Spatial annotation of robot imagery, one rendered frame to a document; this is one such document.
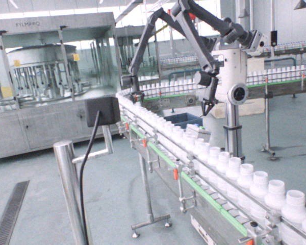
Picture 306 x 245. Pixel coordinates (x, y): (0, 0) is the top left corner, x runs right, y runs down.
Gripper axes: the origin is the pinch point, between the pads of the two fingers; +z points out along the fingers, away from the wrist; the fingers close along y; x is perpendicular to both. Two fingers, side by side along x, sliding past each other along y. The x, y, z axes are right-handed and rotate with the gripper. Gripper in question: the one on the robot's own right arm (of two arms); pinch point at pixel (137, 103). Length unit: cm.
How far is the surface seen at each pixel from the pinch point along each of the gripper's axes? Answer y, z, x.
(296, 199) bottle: 1, 3, 144
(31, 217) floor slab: 110, 120, -96
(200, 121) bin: -54, 26, -9
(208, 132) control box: -19, 10, 69
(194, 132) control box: -13, 9, 65
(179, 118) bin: -48, 28, -39
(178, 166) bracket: 11, 10, 98
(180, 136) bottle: 1, 5, 79
